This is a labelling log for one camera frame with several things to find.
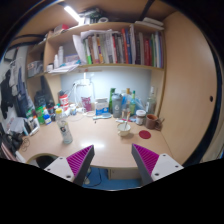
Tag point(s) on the clear yellow-capped drink bottle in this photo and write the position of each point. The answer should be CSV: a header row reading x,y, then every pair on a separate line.
x,y
64,130

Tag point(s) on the clear bottle with green cap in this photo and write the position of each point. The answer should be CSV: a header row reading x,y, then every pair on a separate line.
x,y
133,105

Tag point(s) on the clear glass bottle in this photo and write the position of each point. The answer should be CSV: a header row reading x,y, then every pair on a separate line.
x,y
151,103

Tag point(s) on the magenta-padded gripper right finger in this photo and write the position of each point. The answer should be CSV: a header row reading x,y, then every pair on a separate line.
x,y
146,160

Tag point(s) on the white cup with tan rim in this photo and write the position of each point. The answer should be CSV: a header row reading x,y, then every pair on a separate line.
x,y
124,131

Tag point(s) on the black box appliance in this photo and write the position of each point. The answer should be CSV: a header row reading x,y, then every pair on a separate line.
x,y
41,98

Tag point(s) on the white-lidded labelled jar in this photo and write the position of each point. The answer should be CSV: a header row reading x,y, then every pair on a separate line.
x,y
140,117

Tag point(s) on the hanging dark clothes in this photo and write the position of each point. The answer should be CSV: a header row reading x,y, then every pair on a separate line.
x,y
15,96

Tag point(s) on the blue and white box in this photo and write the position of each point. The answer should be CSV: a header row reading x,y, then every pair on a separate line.
x,y
101,107

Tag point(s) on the white desk lamp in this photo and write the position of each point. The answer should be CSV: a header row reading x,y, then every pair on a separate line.
x,y
85,83

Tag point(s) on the brown ceramic mug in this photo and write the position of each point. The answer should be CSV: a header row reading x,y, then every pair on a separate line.
x,y
151,122

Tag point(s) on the white bottle with blue label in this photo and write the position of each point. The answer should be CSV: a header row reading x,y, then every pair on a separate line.
x,y
47,119

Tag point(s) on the tall dark green bottle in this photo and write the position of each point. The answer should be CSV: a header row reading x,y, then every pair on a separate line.
x,y
111,98

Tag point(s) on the red and white can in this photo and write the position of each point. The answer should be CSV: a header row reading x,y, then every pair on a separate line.
x,y
64,101

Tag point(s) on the pink pouch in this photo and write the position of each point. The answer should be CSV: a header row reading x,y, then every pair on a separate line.
x,y
86,104

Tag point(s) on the light blue hairbrush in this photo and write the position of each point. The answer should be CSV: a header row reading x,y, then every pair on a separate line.
x,y
103,116

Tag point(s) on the ceiling tube light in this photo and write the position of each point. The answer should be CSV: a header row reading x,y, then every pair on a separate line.
x,y
72,14

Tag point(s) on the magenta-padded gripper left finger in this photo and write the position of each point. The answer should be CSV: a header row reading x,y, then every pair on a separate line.
x,y
78,161

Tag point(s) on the green refill pouch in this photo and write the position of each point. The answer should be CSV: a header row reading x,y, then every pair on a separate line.
x,y
40,115

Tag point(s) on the flat round red coaster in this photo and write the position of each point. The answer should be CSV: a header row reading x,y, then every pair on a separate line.
x,y
145,134

